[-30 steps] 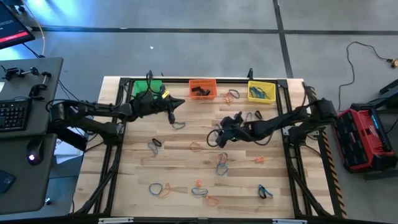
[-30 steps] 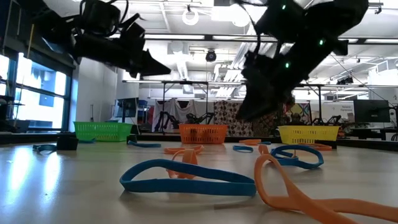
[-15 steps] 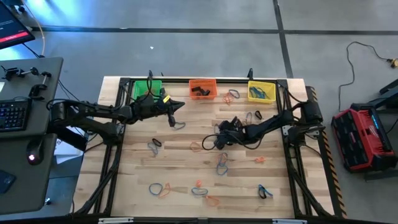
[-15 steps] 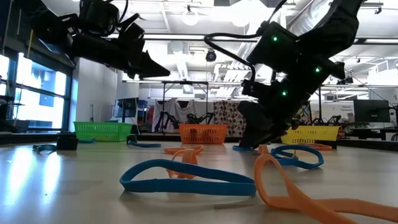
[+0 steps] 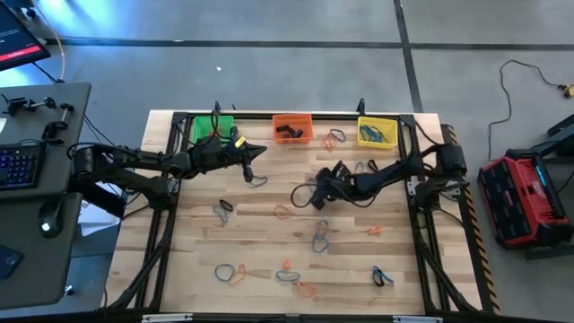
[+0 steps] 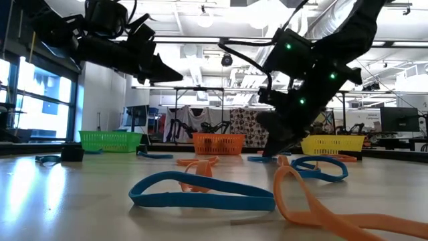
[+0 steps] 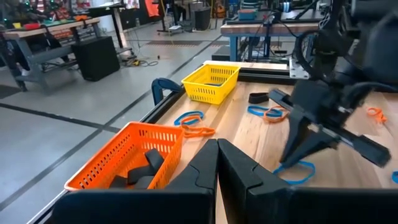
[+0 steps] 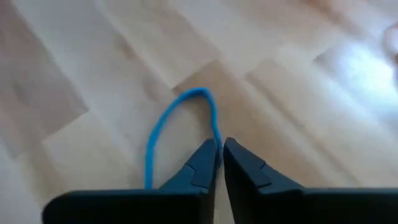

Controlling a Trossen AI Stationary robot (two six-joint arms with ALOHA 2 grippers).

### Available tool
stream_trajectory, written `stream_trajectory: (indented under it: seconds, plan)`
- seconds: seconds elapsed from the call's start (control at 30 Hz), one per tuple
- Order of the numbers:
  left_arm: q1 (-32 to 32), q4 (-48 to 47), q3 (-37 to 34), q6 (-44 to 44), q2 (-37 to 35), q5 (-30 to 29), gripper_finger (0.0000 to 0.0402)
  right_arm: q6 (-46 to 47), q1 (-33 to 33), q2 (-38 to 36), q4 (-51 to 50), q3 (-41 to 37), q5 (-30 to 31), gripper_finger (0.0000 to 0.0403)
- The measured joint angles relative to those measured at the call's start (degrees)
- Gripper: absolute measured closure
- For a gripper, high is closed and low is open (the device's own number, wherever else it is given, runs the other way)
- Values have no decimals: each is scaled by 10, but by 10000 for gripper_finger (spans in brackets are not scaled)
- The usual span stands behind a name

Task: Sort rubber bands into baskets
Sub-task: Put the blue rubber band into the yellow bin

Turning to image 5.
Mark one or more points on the black metal clamp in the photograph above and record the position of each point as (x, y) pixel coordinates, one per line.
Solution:
(27, 104)
(54, 130)

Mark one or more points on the yellow plastic basket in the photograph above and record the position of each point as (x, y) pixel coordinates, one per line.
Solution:
(392, 123)

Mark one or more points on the black table clamp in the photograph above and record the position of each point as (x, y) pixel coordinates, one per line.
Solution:
(217, 108)
(361, 107)

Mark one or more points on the yellow plug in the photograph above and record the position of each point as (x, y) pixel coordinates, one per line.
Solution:
(568, 91)

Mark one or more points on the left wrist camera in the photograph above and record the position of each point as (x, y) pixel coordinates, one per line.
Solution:
(233, 132)

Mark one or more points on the black backlit keyboard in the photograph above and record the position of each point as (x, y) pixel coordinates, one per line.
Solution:
(20, 166)

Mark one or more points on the black computer monitor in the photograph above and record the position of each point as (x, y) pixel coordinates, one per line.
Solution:
(18, 40)

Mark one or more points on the white paper sheet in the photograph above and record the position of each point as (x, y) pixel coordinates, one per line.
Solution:
(94, 213)

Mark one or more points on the grey desk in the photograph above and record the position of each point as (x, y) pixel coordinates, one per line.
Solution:
(54, 278)

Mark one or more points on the yellow tape tag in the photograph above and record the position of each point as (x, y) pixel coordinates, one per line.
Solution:
(240, 142)

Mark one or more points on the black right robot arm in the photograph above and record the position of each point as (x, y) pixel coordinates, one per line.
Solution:
(394, 172)

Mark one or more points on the black aluminium table frame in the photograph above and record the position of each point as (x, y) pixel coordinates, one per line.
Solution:
(251, 116)

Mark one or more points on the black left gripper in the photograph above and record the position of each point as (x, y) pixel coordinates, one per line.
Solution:
(215, 157)

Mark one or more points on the black stand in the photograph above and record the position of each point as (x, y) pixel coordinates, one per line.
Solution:
(560, 130)

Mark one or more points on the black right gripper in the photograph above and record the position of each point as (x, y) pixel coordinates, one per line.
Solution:
(341, 184)

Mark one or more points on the orange black hazard strip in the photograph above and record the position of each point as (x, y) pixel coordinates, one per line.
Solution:
(482, 260)

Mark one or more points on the orange plastic basket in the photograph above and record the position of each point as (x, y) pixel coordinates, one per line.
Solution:
(307, 121)

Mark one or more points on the red black tool case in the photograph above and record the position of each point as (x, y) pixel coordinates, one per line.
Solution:
(520, 202)

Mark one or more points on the silver metal bracket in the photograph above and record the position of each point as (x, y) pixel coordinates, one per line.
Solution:
(166, 318)
(417, 319)

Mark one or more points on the black computer mouse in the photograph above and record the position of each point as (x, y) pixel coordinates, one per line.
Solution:
(49, 220)

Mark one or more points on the black rubber band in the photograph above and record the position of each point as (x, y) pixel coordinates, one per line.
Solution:
(292, 133)
(370, 165)
(228, 207)
(299, 133)
(376, 278)
(282, 128)

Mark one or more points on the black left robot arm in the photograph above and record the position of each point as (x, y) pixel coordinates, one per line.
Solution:
(134, 157)

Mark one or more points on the small metal knob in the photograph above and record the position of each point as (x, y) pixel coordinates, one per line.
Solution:
(69, 290)

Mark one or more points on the green plastic basket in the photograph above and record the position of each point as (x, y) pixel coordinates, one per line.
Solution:
(202, 130)

